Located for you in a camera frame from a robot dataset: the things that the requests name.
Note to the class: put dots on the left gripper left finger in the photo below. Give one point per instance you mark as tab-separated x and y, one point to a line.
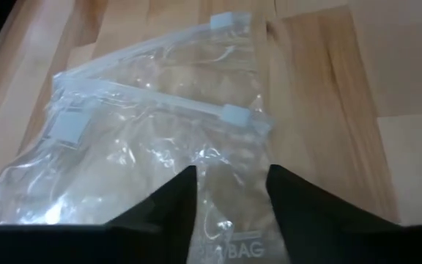
86	245

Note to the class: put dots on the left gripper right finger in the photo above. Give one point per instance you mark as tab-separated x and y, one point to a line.
343	242

